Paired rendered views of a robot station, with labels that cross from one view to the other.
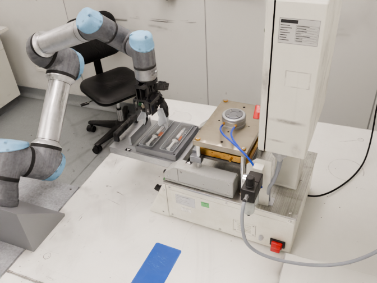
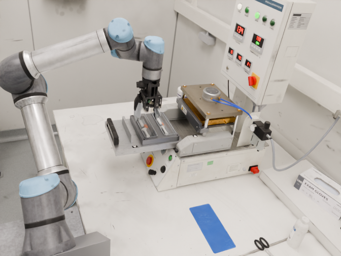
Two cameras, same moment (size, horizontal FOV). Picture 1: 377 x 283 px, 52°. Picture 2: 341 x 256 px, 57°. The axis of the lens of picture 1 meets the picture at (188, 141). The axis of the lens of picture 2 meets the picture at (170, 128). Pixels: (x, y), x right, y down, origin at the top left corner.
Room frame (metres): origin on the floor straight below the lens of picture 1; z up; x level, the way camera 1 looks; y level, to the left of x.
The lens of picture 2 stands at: (0.42, 0.96, 1.76)
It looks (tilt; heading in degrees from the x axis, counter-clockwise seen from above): 33 degrees down; 307
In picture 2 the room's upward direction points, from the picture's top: 8 degrees clockwise
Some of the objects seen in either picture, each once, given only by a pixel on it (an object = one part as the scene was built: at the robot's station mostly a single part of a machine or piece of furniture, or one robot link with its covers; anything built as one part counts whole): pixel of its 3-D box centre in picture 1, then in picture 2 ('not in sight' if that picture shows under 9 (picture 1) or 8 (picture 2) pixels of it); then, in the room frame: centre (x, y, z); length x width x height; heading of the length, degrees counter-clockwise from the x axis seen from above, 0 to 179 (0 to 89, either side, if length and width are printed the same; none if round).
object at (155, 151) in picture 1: (168, 138); (154, 127); (1.18, 0.08, 0.98); 0.20 x 0.17 x 0.03; 153
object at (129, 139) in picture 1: (157, 138); (143, 130); (1.21, 0.12, 0.97); 0.30 x 0.22 x 0.08; 63
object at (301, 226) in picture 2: not in sight; (299, 231); (0.49, -0.03, 0.82); 0.05 x 0.05 x 0.14
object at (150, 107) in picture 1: (147, 94); (150, 91); (1.18, 0.13, 1.18); 0.09 x 0.08 x 0.12; 152
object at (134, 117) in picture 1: (125, 127); (112, 130); (1.27, 0.24, 0.99); 0.15 x 0.02 x 0.04; 153
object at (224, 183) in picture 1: (197, 176); (203, 144); (0.98, -0.02, 0.96); 0.26 x 0.05 x 0.07; 63
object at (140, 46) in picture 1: (142, 49); (152, 52); (1.18, 0.13, 1.34); 0.09 x 0.08 x 0.11; 35
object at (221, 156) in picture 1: (232, 135); (209, 106); (1.06, -0.15, 1.07); 0.22 x 0.17 x 0.10; 153
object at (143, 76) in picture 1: (146, 72); (152, 72); (1.18, 0.12, 1.26); 0.08 x 0.08 x 0.05
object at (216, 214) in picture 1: (229, 186); (200, 148); (1.05, -0.14, 0.84); 0.53 x 0.37 x 0.17; 63
